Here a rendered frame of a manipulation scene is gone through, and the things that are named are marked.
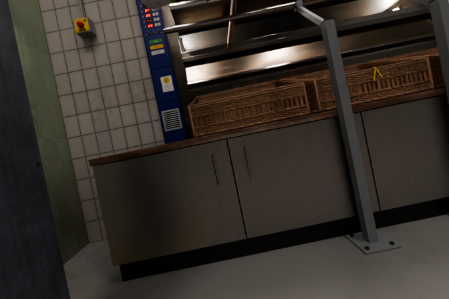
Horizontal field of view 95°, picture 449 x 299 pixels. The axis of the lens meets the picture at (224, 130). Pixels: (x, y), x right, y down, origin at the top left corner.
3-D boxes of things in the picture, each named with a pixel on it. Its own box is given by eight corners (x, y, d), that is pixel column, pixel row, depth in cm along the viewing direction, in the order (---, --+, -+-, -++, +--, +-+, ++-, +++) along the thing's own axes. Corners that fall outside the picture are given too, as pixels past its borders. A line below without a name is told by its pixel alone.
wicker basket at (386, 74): (285, 119, 143) (278, 79, 142) (364, 102, 144) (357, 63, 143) (319, 112, 94) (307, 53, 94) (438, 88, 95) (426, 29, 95)
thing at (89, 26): (83, 39, 144) (79, 25, 144) (97, 36, 144) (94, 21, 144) (75, 33, 136) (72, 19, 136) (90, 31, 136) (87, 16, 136)
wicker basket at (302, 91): (204, 135, 143) (196, 96, 143) (283, 119, 142) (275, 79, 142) (192, 138, 94) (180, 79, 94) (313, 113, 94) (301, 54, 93)
